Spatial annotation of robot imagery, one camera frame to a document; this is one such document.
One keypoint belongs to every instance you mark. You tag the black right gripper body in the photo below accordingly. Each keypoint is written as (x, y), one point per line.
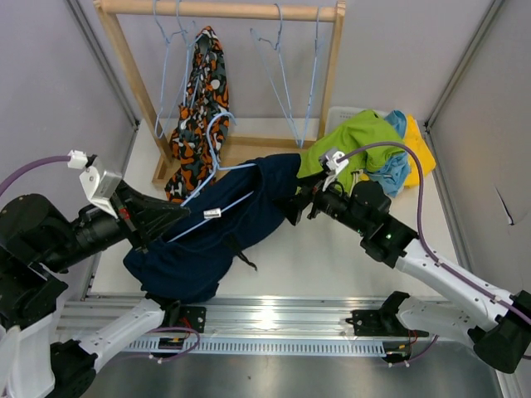
(307, 197)

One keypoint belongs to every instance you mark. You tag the light blue shorts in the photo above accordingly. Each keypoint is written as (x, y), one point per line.
(393, 174)

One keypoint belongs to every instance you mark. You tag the yellow shorts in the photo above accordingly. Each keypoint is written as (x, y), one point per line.
(409, 131)

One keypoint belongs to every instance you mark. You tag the blue hanger of yellow shorts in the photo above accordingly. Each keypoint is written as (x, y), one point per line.
(167, 41)

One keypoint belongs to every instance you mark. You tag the blue hanger of green shorts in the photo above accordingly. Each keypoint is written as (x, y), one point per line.
(270, 53)

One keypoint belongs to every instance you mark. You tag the aluminium mounting rail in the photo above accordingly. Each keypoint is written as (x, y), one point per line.
(163, 332)

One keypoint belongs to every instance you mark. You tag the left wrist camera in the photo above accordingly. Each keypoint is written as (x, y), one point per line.
(98, 183)

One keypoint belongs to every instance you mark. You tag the lime green shorts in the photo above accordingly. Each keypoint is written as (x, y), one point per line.
(363, 129)

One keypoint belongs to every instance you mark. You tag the blue hanger of camouflage shorts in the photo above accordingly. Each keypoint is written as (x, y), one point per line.
(189, 35)

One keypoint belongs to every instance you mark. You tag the blue hanger of navy shorts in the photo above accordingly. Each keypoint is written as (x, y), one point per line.
(215, 166)

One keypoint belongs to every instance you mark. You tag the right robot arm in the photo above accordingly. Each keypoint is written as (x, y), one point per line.
(415, 257)

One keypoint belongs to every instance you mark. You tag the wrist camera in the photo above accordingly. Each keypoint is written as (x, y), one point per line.
(98, 183)
(333, 163)

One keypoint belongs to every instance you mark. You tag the wooden clothes rack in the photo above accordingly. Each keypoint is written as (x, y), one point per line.
(239, 147)

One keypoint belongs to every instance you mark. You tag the white plastic basket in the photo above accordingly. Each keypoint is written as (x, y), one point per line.
(337, 115)

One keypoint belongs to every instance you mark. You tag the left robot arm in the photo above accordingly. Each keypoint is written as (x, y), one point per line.
(37, 244)

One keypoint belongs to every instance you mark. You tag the navy blue shorts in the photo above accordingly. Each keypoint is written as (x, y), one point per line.
(188, 262)

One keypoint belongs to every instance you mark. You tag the orange camouflage shorts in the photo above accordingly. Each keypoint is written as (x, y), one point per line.
(201, 130)

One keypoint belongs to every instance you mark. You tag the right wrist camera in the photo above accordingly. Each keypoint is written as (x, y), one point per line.
(333, 163)

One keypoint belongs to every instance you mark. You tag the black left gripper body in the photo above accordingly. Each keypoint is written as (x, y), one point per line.
(133, 217)

